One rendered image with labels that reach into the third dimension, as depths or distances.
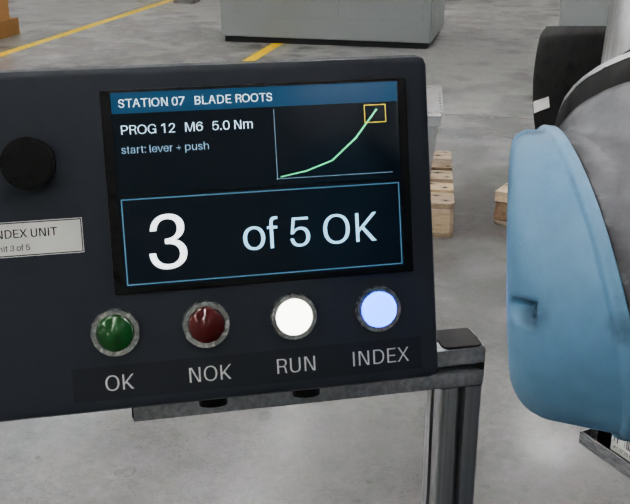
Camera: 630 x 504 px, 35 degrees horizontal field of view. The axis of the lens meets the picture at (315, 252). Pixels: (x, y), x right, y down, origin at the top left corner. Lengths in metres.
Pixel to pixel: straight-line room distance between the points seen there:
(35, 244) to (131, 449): 2.04
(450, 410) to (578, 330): 0.35
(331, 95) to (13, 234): 0.19
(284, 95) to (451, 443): 0.28
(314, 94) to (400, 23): 7.78
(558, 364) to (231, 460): 2.16
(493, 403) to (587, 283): 2.43
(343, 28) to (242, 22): 0.88
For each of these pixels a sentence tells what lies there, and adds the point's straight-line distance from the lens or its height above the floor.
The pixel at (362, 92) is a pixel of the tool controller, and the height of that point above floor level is 1.24.
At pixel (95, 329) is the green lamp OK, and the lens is 0.55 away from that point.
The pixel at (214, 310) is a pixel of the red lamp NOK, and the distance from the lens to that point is 0.55.
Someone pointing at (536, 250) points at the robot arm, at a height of 1.23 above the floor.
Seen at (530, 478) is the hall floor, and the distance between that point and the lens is 2.48.
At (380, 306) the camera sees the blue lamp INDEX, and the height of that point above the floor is 1.12.
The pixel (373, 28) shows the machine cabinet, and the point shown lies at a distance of 8.38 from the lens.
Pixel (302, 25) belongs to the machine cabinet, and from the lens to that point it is 8.50.
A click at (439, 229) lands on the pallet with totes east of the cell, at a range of 3.94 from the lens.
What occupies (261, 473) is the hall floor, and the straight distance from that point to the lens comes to 2.45.
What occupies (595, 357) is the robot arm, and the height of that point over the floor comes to 1.20.
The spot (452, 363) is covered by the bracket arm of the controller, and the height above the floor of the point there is 1.04.
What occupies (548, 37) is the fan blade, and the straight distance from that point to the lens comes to 1.49.
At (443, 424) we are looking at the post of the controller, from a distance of 0.70.
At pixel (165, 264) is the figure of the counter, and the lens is 0.55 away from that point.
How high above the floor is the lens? 1.35
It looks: 21 degrees down
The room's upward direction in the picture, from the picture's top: straight up
